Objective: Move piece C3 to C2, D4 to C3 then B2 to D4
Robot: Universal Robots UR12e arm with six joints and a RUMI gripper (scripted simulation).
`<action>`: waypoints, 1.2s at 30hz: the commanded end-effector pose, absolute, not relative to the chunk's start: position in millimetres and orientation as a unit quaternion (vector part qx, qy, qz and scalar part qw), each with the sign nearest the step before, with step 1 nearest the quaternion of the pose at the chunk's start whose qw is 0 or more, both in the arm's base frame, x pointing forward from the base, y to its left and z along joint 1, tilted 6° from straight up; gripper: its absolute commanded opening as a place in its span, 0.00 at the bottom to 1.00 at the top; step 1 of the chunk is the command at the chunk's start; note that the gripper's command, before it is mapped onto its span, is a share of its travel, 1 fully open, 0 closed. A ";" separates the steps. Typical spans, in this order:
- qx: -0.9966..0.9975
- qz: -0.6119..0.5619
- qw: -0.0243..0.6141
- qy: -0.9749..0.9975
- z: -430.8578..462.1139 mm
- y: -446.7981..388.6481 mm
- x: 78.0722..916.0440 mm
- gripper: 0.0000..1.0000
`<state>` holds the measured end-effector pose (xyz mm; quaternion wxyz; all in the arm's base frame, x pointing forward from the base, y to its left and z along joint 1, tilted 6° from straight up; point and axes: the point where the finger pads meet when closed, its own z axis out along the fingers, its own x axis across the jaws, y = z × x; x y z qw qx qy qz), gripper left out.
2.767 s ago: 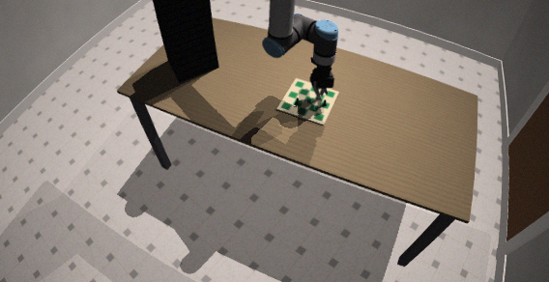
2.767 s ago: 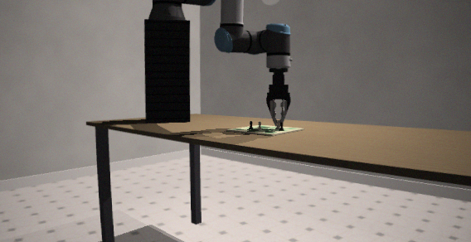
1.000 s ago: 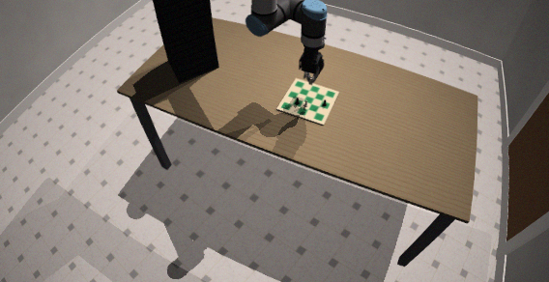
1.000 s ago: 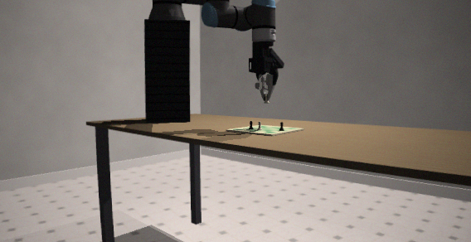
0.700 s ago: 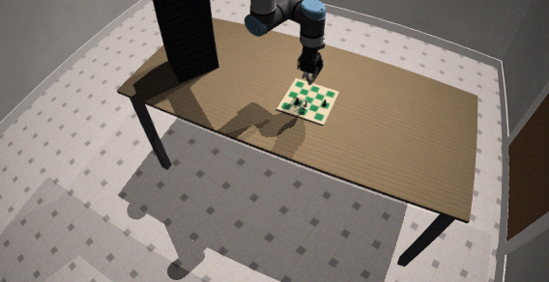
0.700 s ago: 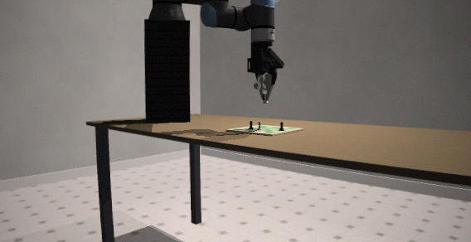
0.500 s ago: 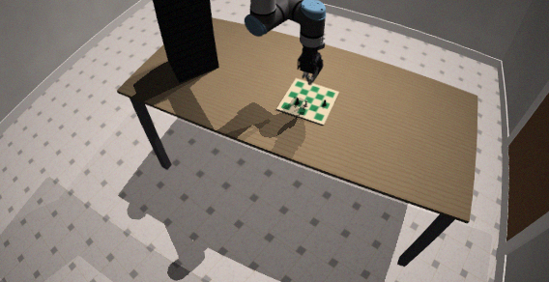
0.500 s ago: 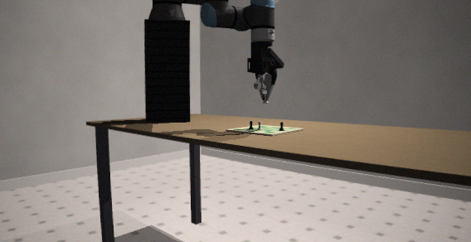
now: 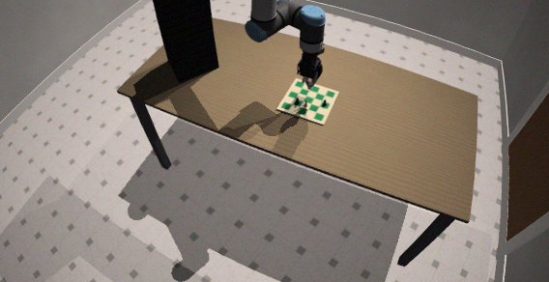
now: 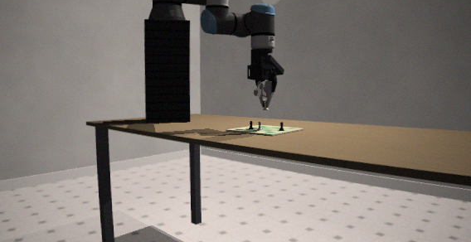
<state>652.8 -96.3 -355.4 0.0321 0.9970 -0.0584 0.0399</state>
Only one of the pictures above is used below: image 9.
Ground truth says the green and cream chessboard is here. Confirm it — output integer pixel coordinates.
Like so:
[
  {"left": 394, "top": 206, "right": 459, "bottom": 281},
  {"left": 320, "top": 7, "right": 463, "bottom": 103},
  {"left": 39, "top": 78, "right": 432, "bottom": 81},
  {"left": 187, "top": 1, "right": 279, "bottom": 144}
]
[{"left": 276, "top": 78, "right": 339, "bottom": 126}]

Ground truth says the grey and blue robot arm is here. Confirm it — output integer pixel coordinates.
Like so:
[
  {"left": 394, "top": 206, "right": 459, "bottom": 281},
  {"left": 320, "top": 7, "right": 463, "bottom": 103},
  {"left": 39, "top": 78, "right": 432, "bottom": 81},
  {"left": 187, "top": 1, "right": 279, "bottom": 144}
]
[{"left": 245, "top": 0, "right": 326, "bottom": 56}]

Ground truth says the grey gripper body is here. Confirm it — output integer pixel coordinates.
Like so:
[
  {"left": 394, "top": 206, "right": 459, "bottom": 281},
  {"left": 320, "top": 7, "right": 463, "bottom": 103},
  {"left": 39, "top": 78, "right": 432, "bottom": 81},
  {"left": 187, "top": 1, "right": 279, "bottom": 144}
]
[{"left": 297, "top": 51, "right": 321, "bottom": 79}]

